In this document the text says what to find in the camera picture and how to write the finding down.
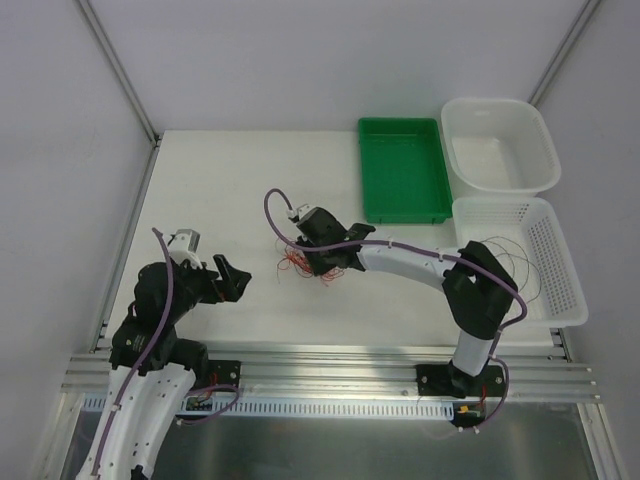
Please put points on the white slotted cable duct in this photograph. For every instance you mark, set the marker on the white slotted cable duct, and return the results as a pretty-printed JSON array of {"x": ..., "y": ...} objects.
[{"x": 403, "y": 409}]

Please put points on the right aluminium corner post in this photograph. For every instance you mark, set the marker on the right aluminium corner post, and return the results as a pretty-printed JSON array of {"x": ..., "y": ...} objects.
[{"x": 564, "y": 49}]

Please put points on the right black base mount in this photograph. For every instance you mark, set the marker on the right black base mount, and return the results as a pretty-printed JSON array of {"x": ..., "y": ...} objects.
[{"x": 444, "y": 380}]

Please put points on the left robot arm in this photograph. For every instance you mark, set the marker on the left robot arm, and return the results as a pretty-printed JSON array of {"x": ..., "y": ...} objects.
[{"x": 153, "y": 370}]

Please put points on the white perforated basket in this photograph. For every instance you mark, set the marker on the white perforated basket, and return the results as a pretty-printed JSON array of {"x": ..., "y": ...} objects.
[{"x": 526, "y": 238}]

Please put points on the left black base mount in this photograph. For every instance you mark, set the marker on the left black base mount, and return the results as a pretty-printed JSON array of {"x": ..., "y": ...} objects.
[{"x": 225, "y": 375}]

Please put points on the white plastic tub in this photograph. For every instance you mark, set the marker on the white plastic tub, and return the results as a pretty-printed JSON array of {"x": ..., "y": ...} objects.
[{"x": 497, "y": 146}]

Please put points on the aluminium rail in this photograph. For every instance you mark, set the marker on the aluminium rail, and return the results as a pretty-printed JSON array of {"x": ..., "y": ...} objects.
[{"x": 543, "y": 375}]

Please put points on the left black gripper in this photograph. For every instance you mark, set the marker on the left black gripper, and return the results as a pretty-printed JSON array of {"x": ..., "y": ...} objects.
[{"x": 220, "y": 281}]

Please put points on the green plastic tray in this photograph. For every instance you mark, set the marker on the green plastic tray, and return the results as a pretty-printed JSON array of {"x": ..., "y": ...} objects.
[{"x": 403, "y": 172}]

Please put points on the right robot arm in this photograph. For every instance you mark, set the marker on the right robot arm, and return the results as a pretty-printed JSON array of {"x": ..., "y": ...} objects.
[{"x": 478, "y": 290}]

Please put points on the aluminium corner post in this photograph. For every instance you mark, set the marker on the aluminium corner post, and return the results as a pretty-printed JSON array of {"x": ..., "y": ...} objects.
[
  {"x": 105, "y": 46},
  {"x": 564, "y": 49}
]

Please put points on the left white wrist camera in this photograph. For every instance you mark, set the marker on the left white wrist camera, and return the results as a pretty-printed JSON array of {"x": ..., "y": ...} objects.
[{"x": 183, "y": 248}]

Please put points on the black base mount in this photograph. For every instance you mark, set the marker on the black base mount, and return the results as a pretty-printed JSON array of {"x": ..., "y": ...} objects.
[
  {"x": 225, "y": 375},
  {"x": 444, "y": 380}
]

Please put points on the left aluminium corner post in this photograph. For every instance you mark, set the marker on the left aluminium corner post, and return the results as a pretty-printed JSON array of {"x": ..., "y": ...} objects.
[{"x": 105, "y": 46}]

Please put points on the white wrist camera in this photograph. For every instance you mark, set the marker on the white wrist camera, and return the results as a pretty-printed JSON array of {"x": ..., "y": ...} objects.
[
  {"x": 183, "y": 248},
  {"x": 296, "y": 214}
]

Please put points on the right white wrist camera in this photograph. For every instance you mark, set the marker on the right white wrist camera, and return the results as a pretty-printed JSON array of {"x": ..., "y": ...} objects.
[{"x": 296, "y": 214}]

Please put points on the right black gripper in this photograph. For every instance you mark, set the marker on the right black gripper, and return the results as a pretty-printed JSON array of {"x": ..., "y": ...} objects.
[{"x": 323, "y": 258}]

